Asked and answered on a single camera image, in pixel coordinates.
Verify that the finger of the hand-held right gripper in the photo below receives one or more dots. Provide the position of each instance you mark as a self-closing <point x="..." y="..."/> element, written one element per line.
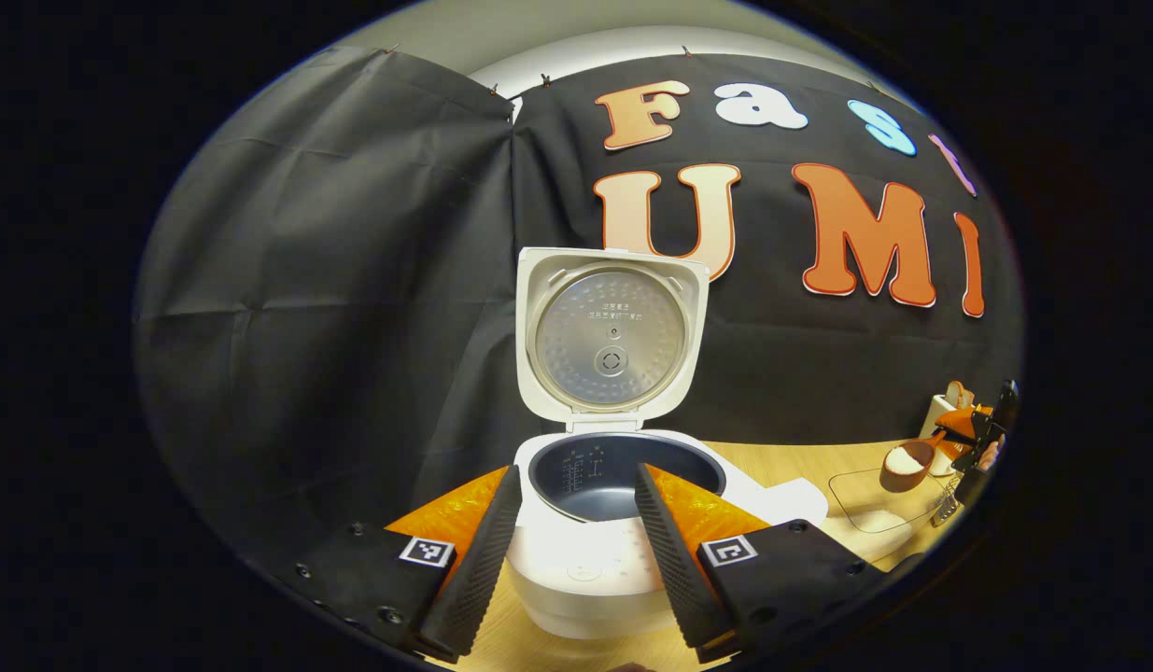
<point x="963" y="425"/>

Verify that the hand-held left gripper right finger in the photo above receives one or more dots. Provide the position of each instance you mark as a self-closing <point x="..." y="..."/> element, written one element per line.
<point x="674" y="569"/>

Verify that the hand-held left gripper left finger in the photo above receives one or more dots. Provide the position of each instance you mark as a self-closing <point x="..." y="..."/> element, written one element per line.
<point x="483" y="569"/>

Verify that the brown wooden spoon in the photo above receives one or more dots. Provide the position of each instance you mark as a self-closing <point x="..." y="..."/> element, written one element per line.
<point x="903" y="478"/>

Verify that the white rice cooker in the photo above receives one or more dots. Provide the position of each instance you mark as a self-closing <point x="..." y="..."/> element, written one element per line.
<point x="585" y="579"/>

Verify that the white toaster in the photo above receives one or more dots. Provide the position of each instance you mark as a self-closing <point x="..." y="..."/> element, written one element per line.
<point x="935" y="425"/>

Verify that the brown toast slice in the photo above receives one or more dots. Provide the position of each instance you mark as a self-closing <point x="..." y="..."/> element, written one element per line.
<point x="957" y="394"/>

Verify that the clear plastic container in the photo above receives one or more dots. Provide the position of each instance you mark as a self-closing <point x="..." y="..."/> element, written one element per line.
<point x="856" y="490"/>

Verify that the black backdrop cloth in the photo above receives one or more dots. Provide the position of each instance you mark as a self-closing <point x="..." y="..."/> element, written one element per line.
<point x="352" y="280"/>

